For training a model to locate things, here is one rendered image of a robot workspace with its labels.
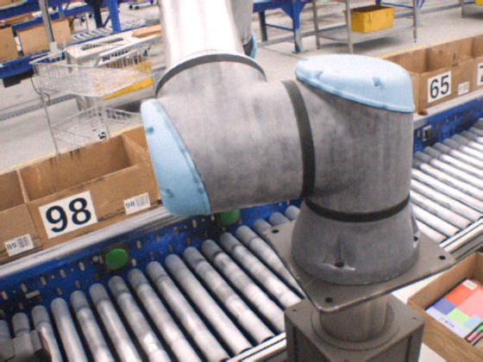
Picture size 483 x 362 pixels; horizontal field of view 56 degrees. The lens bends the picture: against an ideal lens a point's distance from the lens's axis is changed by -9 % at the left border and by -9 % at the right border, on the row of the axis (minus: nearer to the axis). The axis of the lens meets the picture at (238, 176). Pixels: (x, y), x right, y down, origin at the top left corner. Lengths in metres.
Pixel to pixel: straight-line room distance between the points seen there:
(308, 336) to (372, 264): 0.21
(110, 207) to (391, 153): 1.07
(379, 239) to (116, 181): 1.00
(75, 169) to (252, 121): 1.27
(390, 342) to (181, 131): 0.46
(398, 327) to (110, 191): 0.98
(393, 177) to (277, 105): 0.17
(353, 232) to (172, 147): 0.25
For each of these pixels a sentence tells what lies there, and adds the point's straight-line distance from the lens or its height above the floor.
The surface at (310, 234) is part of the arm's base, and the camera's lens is 0.67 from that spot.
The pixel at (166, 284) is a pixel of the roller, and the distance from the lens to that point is 1.48.
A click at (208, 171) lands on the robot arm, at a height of 1.42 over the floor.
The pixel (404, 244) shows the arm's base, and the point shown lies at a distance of 0.67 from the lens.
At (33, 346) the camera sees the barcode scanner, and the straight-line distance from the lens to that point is 0.91.
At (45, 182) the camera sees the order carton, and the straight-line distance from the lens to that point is 1.77.
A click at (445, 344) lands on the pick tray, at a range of 1.18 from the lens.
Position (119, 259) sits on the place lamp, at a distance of 1.53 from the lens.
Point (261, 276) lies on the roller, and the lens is 1.45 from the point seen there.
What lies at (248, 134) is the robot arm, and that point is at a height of 1.45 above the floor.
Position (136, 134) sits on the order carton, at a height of 1.02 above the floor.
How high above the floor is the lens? 1.66
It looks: 28 degrees down
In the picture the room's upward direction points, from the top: 8 degrees counter-clockwise
